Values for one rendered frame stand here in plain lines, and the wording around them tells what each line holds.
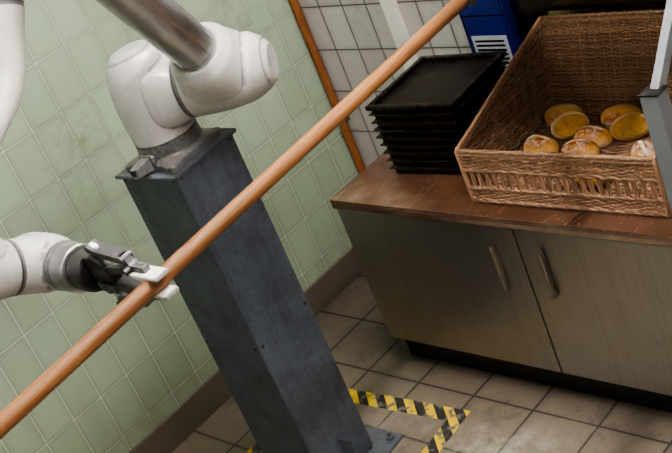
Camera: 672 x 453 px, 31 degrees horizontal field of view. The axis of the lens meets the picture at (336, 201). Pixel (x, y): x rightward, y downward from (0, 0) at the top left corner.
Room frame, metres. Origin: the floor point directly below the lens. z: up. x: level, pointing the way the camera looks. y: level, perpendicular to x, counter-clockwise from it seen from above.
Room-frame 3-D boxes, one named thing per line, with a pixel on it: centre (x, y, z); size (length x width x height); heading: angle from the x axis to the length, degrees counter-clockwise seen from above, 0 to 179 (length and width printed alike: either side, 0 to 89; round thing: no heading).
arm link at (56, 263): (1.96, 0.47, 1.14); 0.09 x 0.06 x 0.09; 129
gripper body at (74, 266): (1.91, 0.42, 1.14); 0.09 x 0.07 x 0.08; 39
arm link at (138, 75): (2.68, 0.29, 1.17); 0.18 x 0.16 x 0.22; 68
